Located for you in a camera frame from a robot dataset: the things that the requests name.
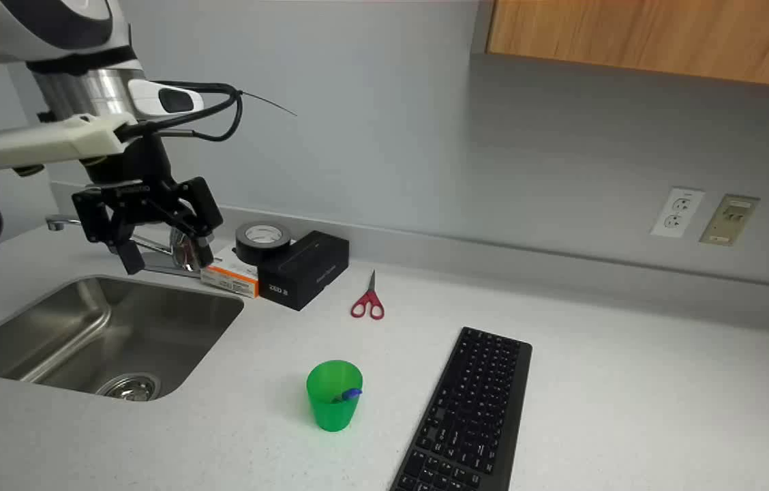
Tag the white wall power outlet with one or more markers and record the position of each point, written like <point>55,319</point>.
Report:
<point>678,213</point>

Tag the black duct tape roll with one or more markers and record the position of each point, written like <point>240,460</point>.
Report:
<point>265,239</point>

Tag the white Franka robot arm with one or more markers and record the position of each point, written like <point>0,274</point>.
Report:
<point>30,29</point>

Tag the chrome faucet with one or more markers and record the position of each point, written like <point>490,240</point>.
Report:
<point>160,256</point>

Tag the wooden wall cabinet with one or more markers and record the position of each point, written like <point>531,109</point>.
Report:
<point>659,30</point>

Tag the black rectangular box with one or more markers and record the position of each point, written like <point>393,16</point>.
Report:
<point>306,269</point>

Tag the stainless steel sink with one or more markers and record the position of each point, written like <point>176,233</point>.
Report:
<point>86,330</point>

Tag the green plastic cup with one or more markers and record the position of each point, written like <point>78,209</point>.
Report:
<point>330,411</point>

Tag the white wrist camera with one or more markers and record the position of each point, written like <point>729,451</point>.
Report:
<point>48,142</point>

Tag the blue capped grey marker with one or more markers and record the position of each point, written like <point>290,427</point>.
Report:
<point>347,393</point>

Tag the beige wall plate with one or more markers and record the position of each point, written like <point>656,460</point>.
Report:
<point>729,220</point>

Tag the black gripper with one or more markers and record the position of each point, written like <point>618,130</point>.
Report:
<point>134,164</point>

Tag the black and grey keyboard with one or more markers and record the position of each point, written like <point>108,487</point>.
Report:
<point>475,411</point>

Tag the orange and white box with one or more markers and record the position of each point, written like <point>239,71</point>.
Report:
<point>232,276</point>

